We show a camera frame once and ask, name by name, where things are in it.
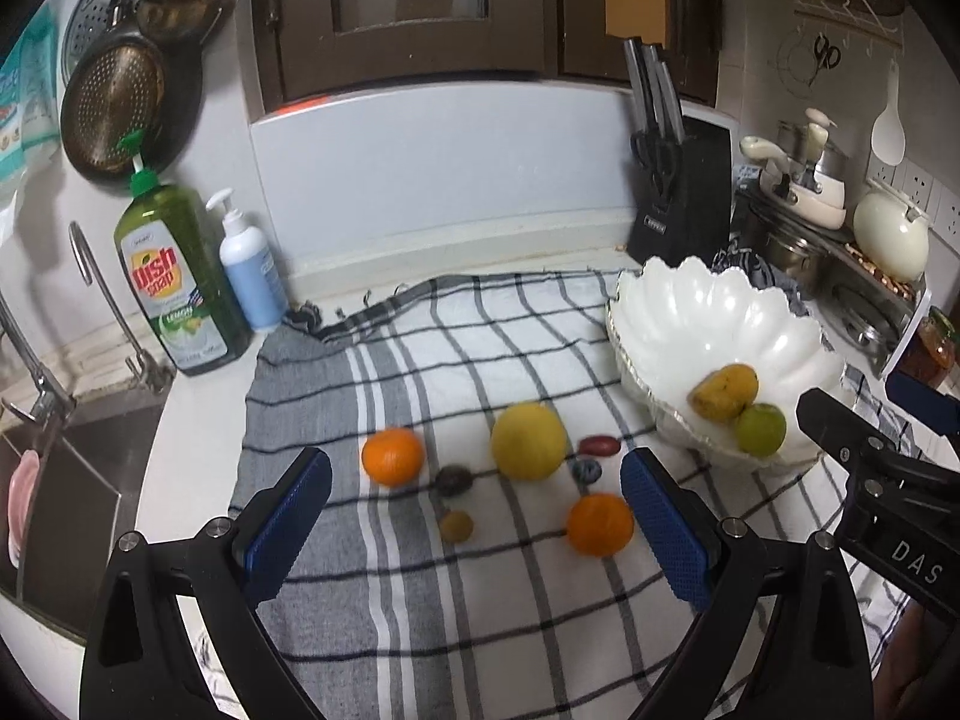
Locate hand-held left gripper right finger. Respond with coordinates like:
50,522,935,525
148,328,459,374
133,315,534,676
619,447,877,720

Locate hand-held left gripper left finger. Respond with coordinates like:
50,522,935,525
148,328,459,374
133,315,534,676
79,446,335,720

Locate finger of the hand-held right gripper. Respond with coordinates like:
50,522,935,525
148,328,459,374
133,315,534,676
796,388,912,466
885,371,960,436

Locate orange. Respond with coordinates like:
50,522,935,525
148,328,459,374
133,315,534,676
566,493,635,558
361,427,425,487

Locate large yellow citrus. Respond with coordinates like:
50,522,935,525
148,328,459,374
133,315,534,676
490,402,569,482

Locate white scalloped bowl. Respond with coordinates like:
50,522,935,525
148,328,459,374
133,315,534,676
604,255,863,475

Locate person's right forearm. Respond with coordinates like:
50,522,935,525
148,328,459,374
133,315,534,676
876,600,950,720

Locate jar with red contents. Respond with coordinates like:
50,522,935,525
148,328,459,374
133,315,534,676
896,306,957,391

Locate green lime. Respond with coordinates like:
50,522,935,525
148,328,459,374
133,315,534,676
735,403,787,457

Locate steel pot lid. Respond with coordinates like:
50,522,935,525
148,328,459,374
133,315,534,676
829,281,901,361

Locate yellow mango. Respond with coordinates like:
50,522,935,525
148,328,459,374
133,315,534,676
688,364,760,422

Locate metal counter rack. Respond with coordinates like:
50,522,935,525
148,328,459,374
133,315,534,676
735,187,931,380

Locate cream kettle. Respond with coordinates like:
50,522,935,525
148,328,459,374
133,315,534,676
853,181,931,284

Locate dark striped cloth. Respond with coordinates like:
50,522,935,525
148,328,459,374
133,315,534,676
709,238,812,316

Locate large steel pot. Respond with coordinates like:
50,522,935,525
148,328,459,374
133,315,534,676
742,195,826,278

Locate thin curved faucet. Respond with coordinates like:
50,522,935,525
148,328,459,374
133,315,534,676
69,221,175,395

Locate steel sink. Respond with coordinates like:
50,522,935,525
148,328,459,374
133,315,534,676
0,390,166,638

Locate grey checked cloth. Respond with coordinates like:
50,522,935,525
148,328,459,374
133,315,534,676
191,266,931,720

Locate white pump bottle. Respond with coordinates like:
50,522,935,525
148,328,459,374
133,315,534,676
205,187,290,333

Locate pink dish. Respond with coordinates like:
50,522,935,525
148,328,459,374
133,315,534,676
7,448,42,569

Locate green dish soap bottle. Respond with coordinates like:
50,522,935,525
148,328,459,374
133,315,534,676
112,130,252,378

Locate white rice paddle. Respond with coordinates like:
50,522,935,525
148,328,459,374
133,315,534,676
870,58,907,166

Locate black knife block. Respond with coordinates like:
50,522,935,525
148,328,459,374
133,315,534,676
626,120,732,267

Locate steel lever faucet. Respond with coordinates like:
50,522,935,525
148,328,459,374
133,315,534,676
0,292,76,436

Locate white cutting board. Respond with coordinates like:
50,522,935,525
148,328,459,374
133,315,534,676
679,106,740,166

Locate black hanging scissors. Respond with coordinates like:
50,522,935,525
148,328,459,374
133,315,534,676
806,34,842,87

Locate hanging strainer pan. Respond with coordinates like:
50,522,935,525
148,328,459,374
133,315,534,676
60,0,205,183

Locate teal printed packet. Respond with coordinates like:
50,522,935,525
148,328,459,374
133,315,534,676
0,4,62,173

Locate white wall sockets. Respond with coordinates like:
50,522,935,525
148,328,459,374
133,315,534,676
866,157,960,241

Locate wire trivet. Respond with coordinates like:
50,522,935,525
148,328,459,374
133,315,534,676
776,26,833,98

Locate grey handled knife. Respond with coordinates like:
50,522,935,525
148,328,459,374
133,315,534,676
656,60,687,145
641,45,672,140
624,37,655,137

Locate brown wooden window frame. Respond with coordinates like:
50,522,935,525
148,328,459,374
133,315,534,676
251,0,721,117

